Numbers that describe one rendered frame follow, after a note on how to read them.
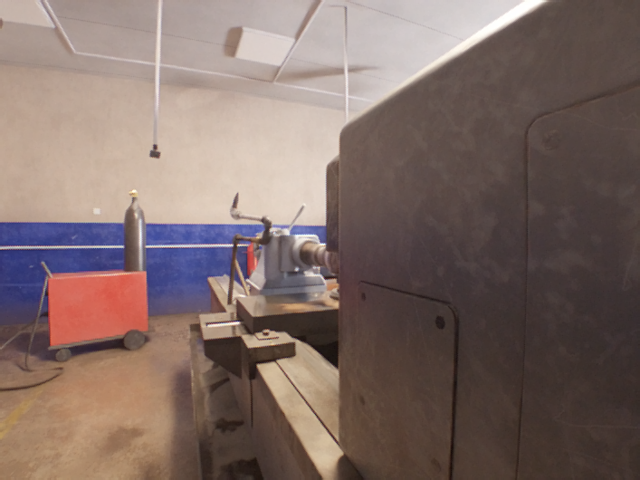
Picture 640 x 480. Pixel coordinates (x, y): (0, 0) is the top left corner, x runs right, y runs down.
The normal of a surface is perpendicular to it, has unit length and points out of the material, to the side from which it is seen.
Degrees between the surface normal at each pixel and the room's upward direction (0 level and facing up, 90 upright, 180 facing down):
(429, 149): 90
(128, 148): 90
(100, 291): 90
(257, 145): 90
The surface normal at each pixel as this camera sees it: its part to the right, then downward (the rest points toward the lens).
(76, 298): 0.68, 0.01
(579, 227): -0.92, 0.00
